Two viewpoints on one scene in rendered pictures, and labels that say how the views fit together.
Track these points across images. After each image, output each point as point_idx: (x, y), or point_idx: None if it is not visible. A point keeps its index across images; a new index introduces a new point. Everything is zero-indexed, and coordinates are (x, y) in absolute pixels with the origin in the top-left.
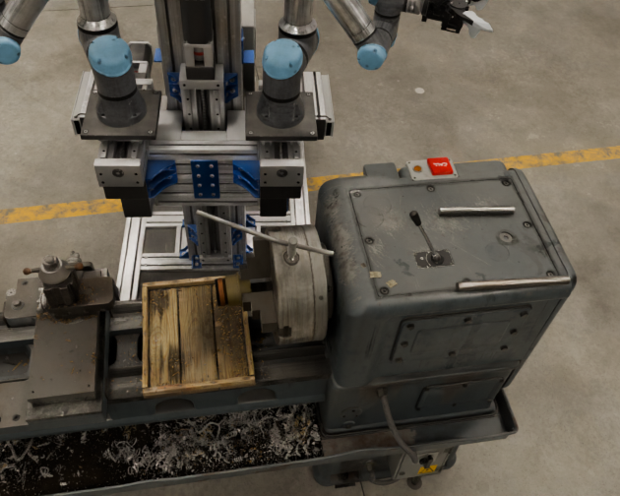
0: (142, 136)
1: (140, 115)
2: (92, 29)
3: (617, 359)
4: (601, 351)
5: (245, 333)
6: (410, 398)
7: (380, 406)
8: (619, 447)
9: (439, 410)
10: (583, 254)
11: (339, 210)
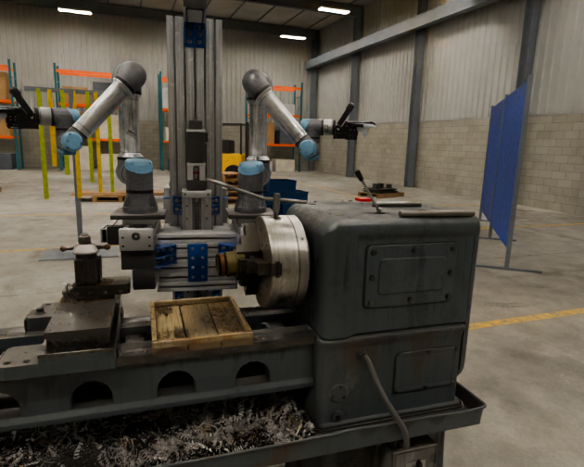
0: (155, 216)
1: (154, 208)
2: (127, 156)
3: (542, 433)
4: (526, 429)
5: (239, 315)
6: (387, 372)
7: (362, 385)
8: None
9: (413, 400)
10: (480, 375)
11: (303, 208)
